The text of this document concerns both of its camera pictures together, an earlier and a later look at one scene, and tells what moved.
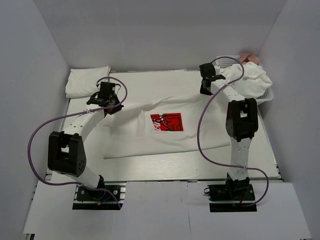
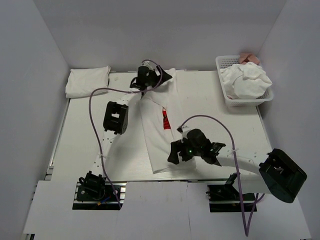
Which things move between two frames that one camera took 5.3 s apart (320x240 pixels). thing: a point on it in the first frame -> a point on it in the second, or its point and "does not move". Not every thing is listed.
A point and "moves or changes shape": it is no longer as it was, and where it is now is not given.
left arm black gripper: (116, 109) -> (165, 77)
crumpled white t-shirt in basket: (254, 82) does not move
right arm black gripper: (205, 92) -> (176, 147)
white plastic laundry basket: (225, 61) does not move
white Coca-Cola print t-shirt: (165, 124) moves or changes shape
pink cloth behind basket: (245, 57) does not move
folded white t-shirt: (82, 82) does not move
